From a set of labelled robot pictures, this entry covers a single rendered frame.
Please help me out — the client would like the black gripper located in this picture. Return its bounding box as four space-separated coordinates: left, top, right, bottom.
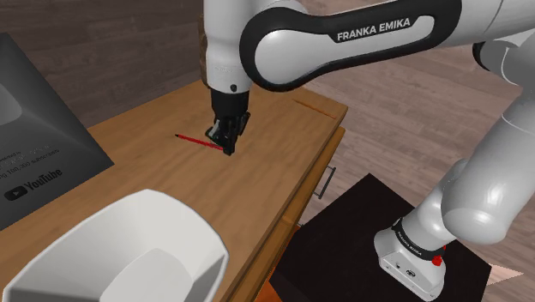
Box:
204 88 252 157

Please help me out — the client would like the red pencil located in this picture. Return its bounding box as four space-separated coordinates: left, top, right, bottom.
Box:
174 133 225 152

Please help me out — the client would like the wooden desk with drawer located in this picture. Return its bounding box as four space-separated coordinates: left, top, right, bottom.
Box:
0 78 350 302

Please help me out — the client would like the thin orange pencil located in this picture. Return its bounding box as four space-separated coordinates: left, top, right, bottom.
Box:
292 98 339 121

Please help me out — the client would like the black robot stand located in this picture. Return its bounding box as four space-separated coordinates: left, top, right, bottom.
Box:
268 172 493 302

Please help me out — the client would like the white bowl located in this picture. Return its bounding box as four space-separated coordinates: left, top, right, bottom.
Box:
1 188 231 302

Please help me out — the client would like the dark grey plaque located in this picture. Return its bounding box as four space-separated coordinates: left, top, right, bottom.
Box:
0 32 115 232

